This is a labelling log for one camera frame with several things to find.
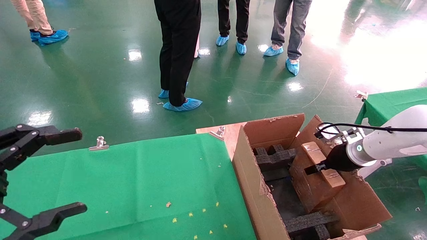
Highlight person in beige trousers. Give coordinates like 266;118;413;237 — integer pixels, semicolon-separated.
10;0;69;46

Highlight person in slim black trousers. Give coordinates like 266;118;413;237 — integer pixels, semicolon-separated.
216;0;251;55

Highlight person in grey jeans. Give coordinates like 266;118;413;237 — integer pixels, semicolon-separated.
264;0;312;76

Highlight large open cardboard carton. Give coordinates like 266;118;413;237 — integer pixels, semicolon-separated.
232;113;392;240

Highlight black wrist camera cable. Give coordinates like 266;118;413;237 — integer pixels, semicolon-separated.
315;122;427;139

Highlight person in wide black trousers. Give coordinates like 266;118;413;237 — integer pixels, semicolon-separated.
154;0;203;112

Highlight small cardboard box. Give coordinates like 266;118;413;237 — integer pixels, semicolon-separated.
289;141;346;214

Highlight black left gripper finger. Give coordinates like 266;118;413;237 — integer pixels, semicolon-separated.
0;124;83;172
0;202;88;240

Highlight black foam insert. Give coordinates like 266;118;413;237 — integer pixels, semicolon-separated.
253;144;297;173
284;213;339;240

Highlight large green table cloth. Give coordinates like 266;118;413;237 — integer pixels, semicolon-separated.
0;133;257;240

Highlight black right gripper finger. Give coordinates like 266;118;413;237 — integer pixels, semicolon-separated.
304;162;329;176

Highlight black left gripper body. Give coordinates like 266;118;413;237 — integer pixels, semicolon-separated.
0;170;9;200

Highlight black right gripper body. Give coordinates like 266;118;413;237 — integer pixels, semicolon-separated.
324;143;355;173

